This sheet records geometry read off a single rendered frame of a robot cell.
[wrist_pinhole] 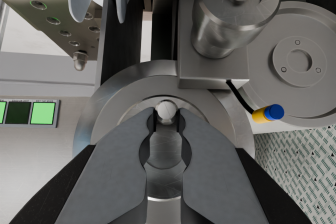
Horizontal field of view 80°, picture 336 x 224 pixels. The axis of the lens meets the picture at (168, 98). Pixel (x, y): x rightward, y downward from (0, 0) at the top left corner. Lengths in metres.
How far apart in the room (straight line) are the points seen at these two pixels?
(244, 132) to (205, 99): 0.04
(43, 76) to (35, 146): 2.94
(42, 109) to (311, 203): 0.55
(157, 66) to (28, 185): 0.48
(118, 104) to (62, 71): 3.26
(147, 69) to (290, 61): 0.13
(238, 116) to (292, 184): 0.19
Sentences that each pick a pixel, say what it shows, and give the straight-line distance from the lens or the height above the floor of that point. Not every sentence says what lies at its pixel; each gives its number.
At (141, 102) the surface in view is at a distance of 0.15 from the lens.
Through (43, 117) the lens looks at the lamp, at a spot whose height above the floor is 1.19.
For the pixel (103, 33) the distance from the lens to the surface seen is 0.21.
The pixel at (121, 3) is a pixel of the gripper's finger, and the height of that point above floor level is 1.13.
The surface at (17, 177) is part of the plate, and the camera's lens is 0.61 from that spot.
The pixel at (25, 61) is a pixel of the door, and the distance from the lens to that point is 3.67.
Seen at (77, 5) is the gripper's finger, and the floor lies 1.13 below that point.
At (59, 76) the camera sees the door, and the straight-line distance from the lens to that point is 3.41.
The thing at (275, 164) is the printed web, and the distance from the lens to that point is 0.38.
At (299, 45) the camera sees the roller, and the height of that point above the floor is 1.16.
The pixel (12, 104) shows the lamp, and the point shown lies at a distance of 0.62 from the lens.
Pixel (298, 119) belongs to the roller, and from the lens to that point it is 0.20.
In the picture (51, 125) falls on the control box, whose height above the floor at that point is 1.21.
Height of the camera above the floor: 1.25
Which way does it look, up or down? 12 degrees down
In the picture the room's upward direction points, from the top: 179 degrees counter-clockwise
